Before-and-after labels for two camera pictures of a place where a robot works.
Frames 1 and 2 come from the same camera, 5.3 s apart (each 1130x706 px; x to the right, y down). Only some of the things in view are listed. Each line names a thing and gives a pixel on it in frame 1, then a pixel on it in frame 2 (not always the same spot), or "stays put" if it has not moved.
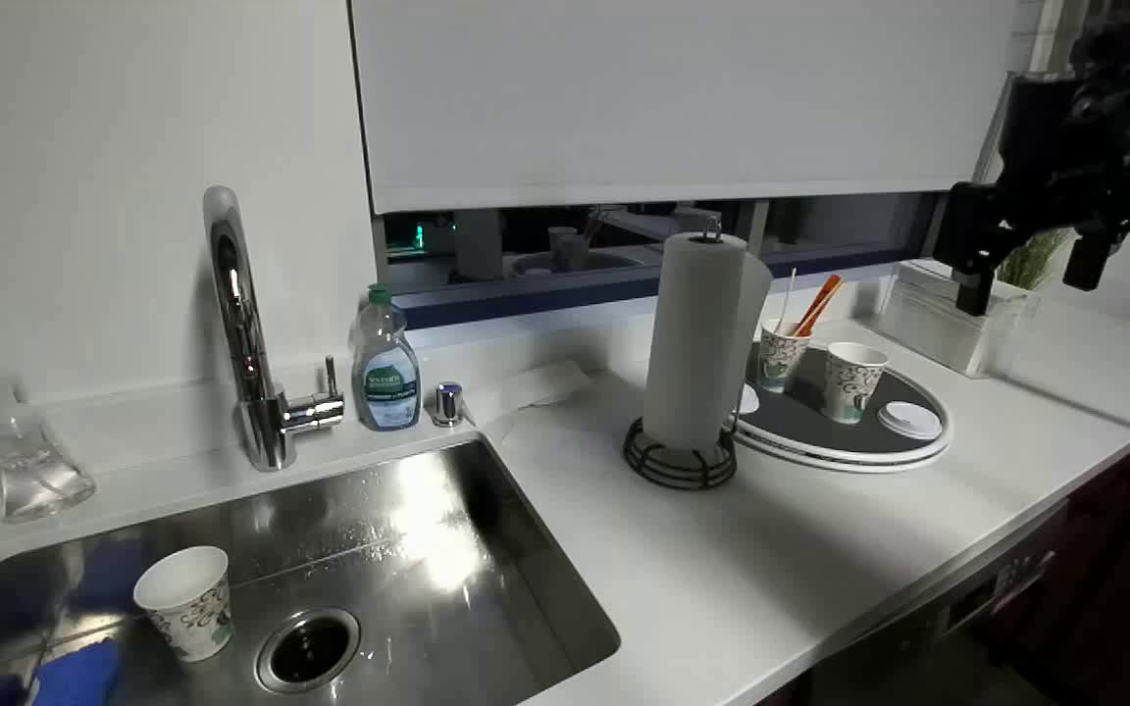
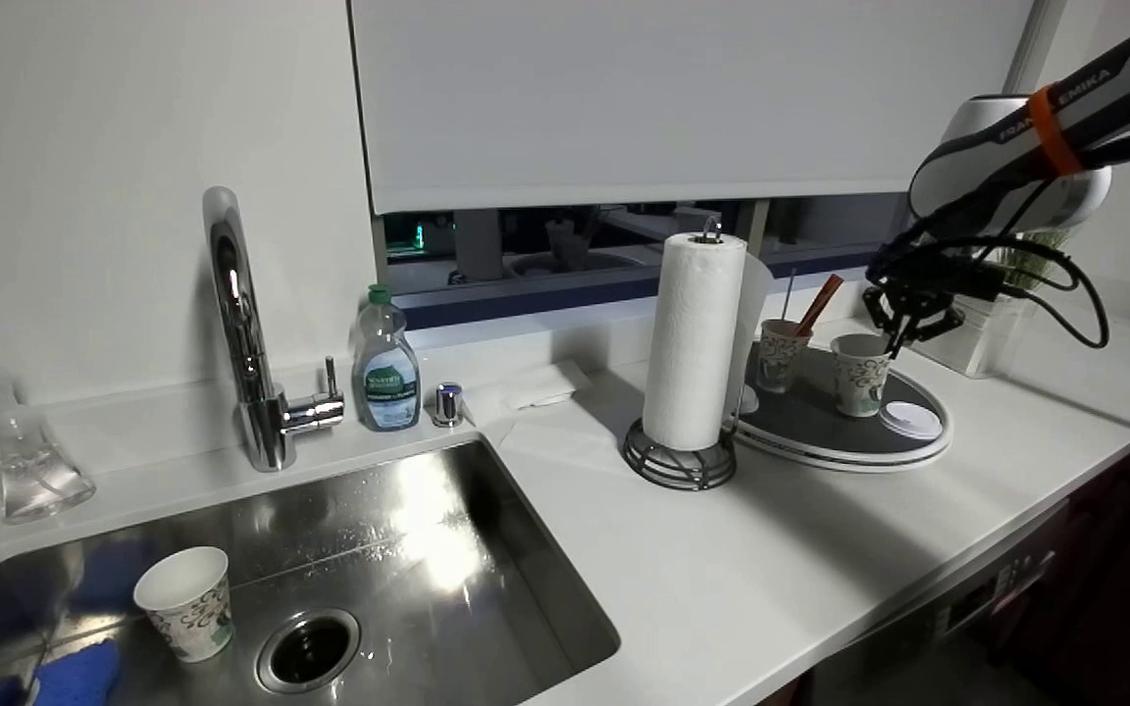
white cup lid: (914, 422) stays put
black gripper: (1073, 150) to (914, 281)
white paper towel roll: (710, 301) stays put
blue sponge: (83, 676) stays put
